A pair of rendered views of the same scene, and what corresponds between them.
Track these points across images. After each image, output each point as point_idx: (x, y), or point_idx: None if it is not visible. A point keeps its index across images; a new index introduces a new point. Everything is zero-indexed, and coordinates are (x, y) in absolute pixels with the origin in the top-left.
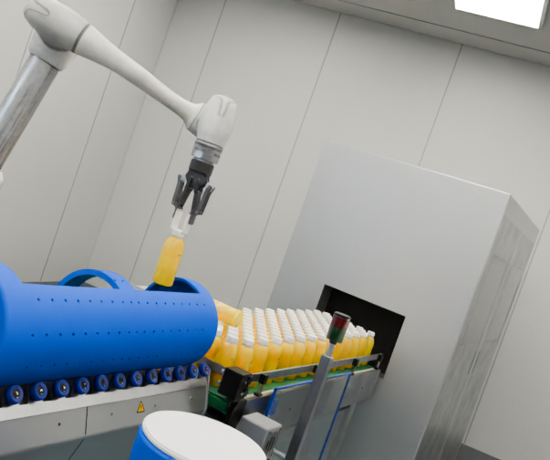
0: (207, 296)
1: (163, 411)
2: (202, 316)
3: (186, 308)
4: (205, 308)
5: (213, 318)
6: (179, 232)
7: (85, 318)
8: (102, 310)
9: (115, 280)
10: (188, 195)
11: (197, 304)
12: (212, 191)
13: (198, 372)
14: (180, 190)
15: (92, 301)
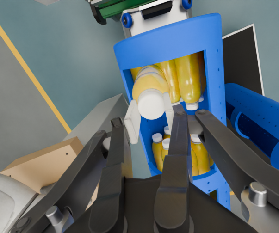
0: (207, 32)
1: None
2: (222, 57)
3: (221, 94)
4: (219, 48)
5: (221, 27)
6: (162, 113)
7: (230, 204)
8: (228, 196)
9: (208, 189)
10: (125, 153)
11: (218, 68)
12: None
13: (184, 9)
14: (91, 177)
15: (227, 207)
